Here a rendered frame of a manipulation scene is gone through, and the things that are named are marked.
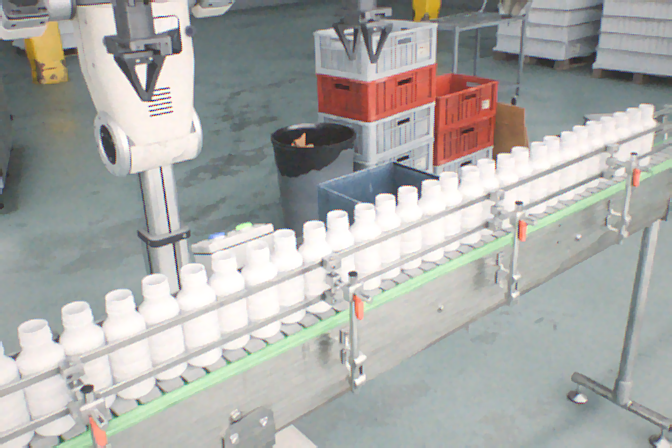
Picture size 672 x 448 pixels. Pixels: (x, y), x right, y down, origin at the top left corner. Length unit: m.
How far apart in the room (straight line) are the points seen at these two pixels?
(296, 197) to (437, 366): 1.21
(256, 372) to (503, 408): 1.60
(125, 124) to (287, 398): 0.73
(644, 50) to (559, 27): 1.06
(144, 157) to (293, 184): 1.89
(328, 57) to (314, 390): 2.67
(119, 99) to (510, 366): 1.89
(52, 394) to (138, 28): 0.53
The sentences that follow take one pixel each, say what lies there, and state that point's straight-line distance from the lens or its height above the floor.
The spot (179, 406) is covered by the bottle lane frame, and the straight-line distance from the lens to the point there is 1.09.
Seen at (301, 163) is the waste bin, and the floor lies 0.55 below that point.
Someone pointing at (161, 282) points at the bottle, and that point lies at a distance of 1.05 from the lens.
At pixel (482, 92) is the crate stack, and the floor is 0.61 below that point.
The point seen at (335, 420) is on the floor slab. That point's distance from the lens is 2.52.
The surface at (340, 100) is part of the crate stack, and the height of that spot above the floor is 0.75.
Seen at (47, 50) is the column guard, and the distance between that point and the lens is 8.72.
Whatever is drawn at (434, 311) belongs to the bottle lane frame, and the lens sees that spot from 1.40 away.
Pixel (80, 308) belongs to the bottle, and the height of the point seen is 1.15.
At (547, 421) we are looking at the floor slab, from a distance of 2.59.
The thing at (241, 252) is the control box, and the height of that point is 1.09.
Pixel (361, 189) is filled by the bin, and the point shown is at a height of 0.89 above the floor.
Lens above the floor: 1.64
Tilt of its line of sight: 24 degrees down
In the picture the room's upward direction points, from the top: 2 degrees counter-clockwise
